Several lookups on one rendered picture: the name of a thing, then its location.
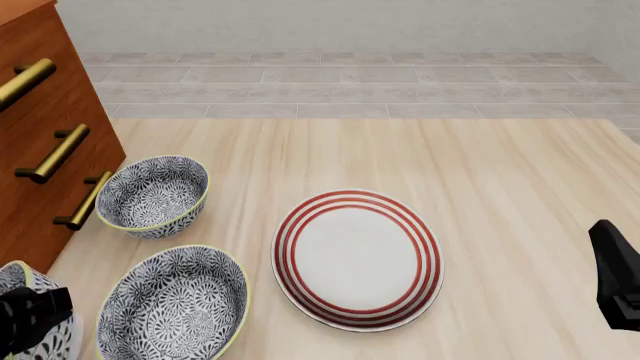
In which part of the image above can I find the white plate with red rings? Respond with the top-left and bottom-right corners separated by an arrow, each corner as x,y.
270,187 -> 446,335

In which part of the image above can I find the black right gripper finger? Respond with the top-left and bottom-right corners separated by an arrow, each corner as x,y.
587,219 -> 640,301

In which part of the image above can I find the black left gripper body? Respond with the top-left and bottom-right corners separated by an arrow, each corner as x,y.
0,290 -> 31,356

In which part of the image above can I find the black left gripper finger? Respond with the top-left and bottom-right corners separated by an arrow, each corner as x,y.
19,286 -> 75,341

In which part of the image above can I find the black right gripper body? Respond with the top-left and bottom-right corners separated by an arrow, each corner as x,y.
596,294 -> 640,333

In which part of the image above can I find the wooden cabinet drawer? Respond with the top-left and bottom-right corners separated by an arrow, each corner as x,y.
0,79 -> 116,244
0,2 -> 92,152
0,130 -> 128,276

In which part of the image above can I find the black white patterned bowl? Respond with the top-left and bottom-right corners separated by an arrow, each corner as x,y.
94,154 -> 210,241
95,243 -> 251,360
0,259 -> 84,360

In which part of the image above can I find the brass drawer handle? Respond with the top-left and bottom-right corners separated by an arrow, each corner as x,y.
52,170 -> 115,232
14,123 -> 92,186
0,57 -> 57,114

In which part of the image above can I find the wooden cabinet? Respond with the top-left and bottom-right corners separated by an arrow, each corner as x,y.
0,0 -> 128,276

